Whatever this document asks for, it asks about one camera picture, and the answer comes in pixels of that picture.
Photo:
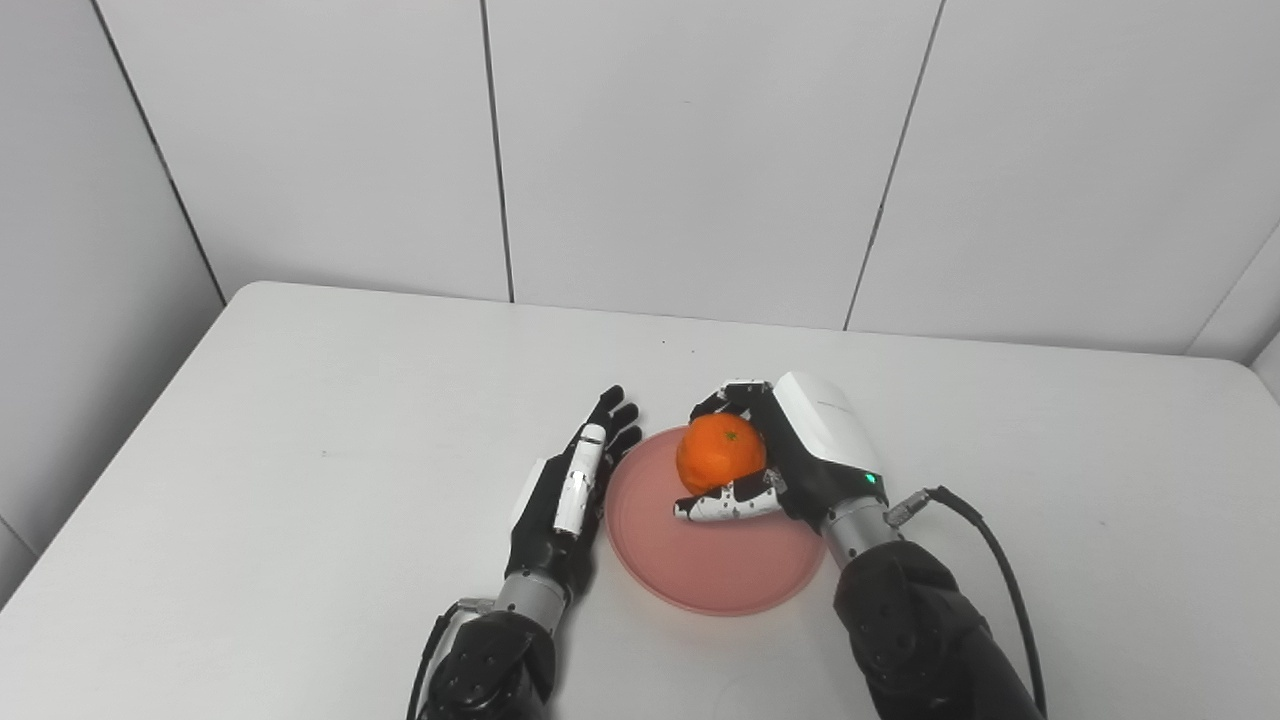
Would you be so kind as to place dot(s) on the pink round plate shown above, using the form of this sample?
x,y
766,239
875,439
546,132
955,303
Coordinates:
x,y
710,565

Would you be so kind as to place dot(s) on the orange fruit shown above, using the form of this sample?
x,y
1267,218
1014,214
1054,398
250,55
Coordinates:
x,y
720,455

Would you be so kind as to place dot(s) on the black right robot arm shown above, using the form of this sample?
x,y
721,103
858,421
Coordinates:
x,y
920,630

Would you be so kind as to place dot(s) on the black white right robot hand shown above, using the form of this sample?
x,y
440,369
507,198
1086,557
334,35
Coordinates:
x,y
820,430

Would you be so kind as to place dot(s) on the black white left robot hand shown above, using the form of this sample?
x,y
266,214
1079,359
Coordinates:
x,y
535,525

